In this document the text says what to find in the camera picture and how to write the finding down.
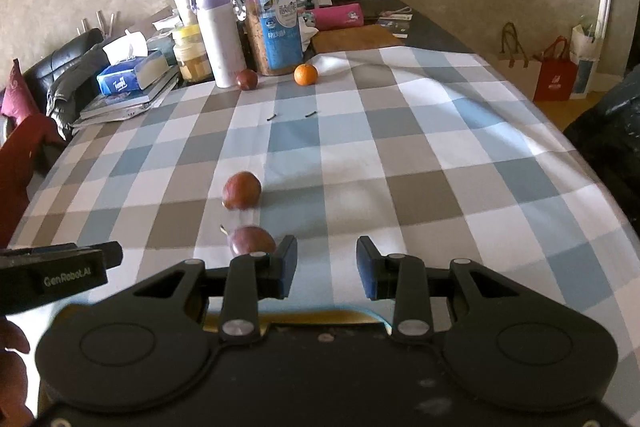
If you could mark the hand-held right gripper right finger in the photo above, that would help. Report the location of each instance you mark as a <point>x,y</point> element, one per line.
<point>367,269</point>

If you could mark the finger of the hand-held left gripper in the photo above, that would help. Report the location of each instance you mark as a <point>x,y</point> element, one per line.
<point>114,254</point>

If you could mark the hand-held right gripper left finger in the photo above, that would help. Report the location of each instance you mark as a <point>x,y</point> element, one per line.
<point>287,269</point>

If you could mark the gold metal tin tray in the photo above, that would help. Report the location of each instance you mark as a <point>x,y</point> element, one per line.
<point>300,317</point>

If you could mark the purple passion fruit with stem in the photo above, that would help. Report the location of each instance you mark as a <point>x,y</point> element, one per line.
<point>247,239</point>

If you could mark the person's left hand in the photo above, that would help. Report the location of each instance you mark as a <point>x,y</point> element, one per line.
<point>12,382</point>

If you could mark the red chair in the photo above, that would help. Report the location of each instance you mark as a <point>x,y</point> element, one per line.
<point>25,162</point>

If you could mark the checked tablecloth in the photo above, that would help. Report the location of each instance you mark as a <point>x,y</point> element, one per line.
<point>425,157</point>

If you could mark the grey jacket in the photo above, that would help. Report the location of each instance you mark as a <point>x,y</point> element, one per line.
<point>75,92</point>

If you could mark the blue tissue box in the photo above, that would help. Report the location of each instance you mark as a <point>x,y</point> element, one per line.
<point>127,77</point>

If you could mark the magenta cushion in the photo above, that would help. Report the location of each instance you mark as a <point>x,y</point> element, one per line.
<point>17,94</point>

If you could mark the orange tangerine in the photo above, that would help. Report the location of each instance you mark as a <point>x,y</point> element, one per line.
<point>305,74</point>

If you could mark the black leather sofa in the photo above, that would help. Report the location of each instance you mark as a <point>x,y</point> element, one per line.
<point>50,62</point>

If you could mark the glass jar with yellow lid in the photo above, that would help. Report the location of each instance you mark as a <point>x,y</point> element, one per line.
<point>192,57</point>

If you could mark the wooden board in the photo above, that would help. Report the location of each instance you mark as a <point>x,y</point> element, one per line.
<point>357,39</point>

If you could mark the bundle of grey rods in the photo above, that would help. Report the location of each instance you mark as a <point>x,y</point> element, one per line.
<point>97,24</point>

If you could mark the white bottle with purple lid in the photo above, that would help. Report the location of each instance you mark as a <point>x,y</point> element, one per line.
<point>220,42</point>

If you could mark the glass jar with blue label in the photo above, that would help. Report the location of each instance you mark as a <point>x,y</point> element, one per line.
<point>272,27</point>

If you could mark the pink pencil case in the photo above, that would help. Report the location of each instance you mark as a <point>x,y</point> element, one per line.
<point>335,17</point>

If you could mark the beige paper bag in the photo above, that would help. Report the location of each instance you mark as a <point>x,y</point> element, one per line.
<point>517,62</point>

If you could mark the red paper bag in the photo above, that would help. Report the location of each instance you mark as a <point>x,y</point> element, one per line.
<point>555,79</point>

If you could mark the dark plastic bag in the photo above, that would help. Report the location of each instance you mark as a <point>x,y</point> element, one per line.
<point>610,147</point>

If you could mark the white paper bag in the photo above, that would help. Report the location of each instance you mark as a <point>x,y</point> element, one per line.
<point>586,52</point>

